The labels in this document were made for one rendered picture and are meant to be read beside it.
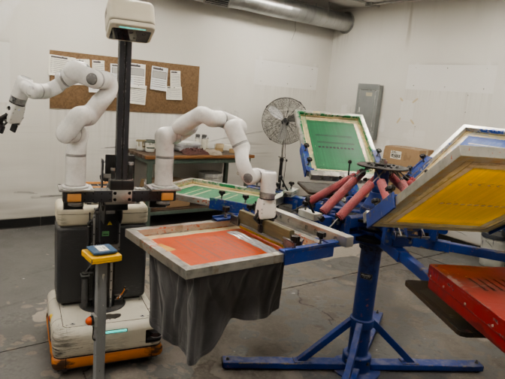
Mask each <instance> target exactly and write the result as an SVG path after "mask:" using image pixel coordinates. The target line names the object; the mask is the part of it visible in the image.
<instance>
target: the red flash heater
mask: <svg viewBox="0 0 505 379"><path fill-rule="evenodd" d="M428 277H429V281H428V288H429V289H430V290H431V291H432V292H433V293H435V294H436V295H437V296H438V297H440V298H441V299H442V300H443V301H444V302H445V303H446V304H447V305H448V306H450V307H451V308H452V309H453V310H454V311H456V312H457V313H458V314H459V315H461V316H462V317H463V318H464V319H465V320H466V321H467V322H468V323H469V324H470V325H472V326H473V327H474V328H475V329H477V330H478V331H479V332H480V333H481V334H483V335H484V336H485V337H486V338H487V339H488V340H489V341H490V342H491V343H493V344H494V345H495V346H496V347H498V348H499V349H500V350H501V351H502V352H504V353H505V267H490V266H472V265H438V264H429V269H428Z"/></svg>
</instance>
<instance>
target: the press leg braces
mask: <svg viewBox="0 0 505 379"><path fill-rule="evenodd" d="M351 323H352V320H351V319H350V317H348V318H346V319H345V320H344V321H343V322H342V323H340V324H339V325H338V326H336V327H335V328H334V329H332V330H331V331H330V332H329V333H327V334H326V335H325V336H323V337H322V338H320V339H319V340H318V341H317V342H316V343H315V344H313V345H312V346H310V347H309V348H307V349H306V350H305V351H304V352H303V353H301V354H300V355H299V356H293V357H292V358H293V360H294V363H312V362H311V360H310V357H312V356H313V355H314V354H316V353H317V352H318V351H320V350H321V349H322V348H323V347H325V346H326V345H327V344H329V343H330V342H331V341H333V340H334V339H335V338H336V337H337V336H339V335H340V334H342V333H343V332H345V331H346V330H347V329H348V328H349V327H350V326H351ZM362 326H363V324H361V323H356V325H355V331H354V334H353V337H352V343H351V346H350V349H349V355H348V358H347V361H346V367H345V369H344V373H343V377H342V379H350V378H351V375H352V370H353V366H354V363H355V358H356V354H357V351H358V345H359V342H360V338H361V332H362ZM373 327H374V328H375V330H376V331H377V332H378V333H379V334H380V335H381V336H382V337H383V338H384V339H385V340H386V341H387V342H388V343H389V344H390V345H391V346H392V347H393V348H394V350H395V351H396V352H397V353H398V354H399V355H400V356H401V357H402V358H399V360H400V361H401V363H402V364H403V365H419V364H418V362H417V361H416V360H415V358H411V357H410V356H409V355H408V354H407V353H406V352H405V351H404V349H403V348H402V347H401V346H400V345H399V344H398V343H397V342H396V341H395V340H394V339H393V338H392V337H391V336H390V334H389V333H387V331H386V330H384V328H383V327H381V325H380V324H378V322H377V321H376V320H375V319H374V323H373Z"/></svg>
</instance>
